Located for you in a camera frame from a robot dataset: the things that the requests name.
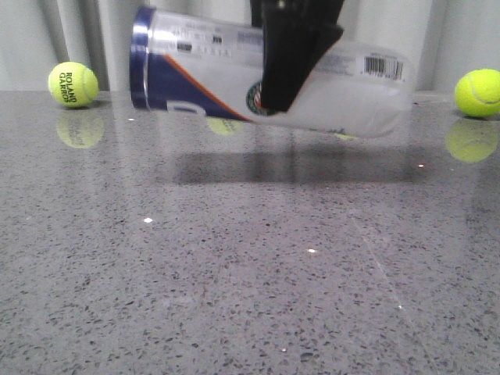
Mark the white tennis ball can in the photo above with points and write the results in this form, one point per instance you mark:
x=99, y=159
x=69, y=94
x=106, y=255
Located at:
x=197, y=65

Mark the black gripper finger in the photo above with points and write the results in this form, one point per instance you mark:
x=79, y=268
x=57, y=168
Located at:
x=296, y=35
x=256, y=13

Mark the Roland Garros tennis ball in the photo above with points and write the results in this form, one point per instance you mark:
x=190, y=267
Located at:
x=73, y=85

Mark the plain yellow tennis ball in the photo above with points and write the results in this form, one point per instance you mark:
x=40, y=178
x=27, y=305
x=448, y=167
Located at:
x=477, y=93

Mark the grey pleated curtain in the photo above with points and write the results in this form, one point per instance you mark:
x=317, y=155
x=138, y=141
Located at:
x=442, y=39

